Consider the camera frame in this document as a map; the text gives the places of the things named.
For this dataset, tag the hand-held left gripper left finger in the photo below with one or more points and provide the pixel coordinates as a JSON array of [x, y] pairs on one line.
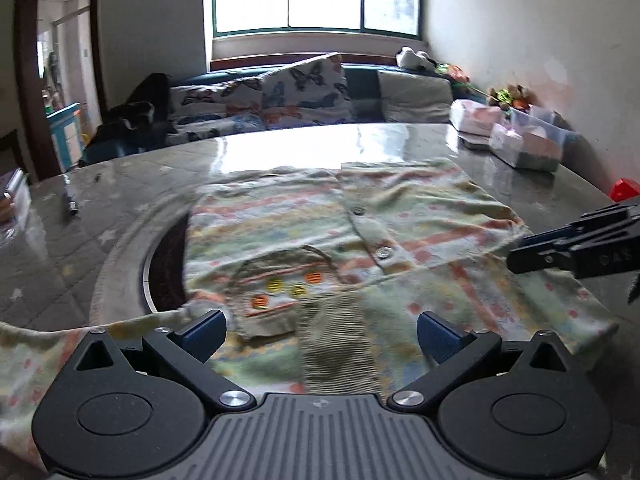
[[204, 334]]

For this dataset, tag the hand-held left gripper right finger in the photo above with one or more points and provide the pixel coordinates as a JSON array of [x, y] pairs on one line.
[[436, 336]]

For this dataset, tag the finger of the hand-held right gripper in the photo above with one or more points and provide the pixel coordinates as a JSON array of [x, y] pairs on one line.
[[547, 252]]

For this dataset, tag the striped patterned knit cardigan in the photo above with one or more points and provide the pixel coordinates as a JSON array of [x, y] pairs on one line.
[[310, 240]]

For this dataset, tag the red plastic object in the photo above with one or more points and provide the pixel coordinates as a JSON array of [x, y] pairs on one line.
[[626, 190]]

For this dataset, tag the plastic box with pink contents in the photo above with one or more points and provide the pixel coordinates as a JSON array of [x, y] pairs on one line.
[[525, 149]]

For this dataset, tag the clear plastic storage box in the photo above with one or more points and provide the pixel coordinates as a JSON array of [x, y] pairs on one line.
[[547, 127]]

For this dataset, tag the flat white booklet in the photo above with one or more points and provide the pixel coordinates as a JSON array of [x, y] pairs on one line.
[[475, 141]]

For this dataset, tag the pink tissue packet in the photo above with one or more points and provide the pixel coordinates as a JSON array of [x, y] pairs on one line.
[[475, 116]]

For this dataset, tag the brown stuffed toys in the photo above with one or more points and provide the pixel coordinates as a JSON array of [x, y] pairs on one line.
[[515, 96]]

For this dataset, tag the black pen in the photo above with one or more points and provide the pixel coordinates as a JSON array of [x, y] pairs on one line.
[[70, 197]]

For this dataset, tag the orange green toy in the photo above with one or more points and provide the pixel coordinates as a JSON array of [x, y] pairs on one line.
[[452, 74]]

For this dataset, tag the grey striped cushion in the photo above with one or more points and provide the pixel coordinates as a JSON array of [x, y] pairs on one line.
[[415, 96]]

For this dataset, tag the clear plastic packet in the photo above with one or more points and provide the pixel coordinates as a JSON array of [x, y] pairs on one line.
[[15, 205]]

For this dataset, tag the butterfly print blanket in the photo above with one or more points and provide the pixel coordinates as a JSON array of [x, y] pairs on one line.
[[215, 105]]

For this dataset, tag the white plush toy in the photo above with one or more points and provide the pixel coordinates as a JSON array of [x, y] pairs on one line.
[[412, 57]]

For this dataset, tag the blue white cabinet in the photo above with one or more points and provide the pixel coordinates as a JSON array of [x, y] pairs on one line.
[[65, 130]]

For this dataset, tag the black clothing pile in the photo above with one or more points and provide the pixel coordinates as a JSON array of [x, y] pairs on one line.
[[149, 91]]

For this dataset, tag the dark blue sofa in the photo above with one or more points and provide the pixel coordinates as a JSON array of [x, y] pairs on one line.
[[362, 85]]

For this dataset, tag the butterfly print pillow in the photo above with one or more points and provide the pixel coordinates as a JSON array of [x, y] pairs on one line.
[[305, 90]]

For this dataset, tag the dark wooden door frame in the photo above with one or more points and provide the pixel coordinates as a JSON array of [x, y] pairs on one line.
[[25, 60]]

